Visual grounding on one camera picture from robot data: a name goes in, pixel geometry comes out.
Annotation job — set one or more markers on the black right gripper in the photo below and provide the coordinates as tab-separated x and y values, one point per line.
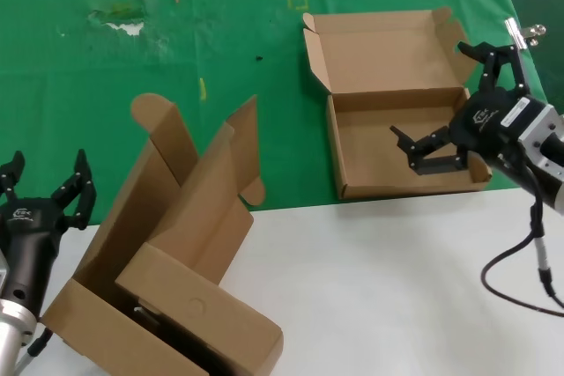
478	125

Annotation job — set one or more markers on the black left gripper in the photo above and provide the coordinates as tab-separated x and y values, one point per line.
28	239

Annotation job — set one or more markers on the cardboard mailer box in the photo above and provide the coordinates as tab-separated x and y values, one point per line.
379	54

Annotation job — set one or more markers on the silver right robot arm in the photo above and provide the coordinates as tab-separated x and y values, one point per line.
539	127

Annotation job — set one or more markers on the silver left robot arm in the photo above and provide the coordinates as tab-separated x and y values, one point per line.
13	332

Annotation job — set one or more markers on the large open cardboard box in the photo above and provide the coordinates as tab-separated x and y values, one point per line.
101	327

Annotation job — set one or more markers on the cardboard box with circle mark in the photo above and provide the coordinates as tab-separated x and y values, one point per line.
207	319

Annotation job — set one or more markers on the silver binder clip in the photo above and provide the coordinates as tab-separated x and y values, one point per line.
534	31

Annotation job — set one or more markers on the green table cloth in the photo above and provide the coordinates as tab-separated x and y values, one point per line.
132	63

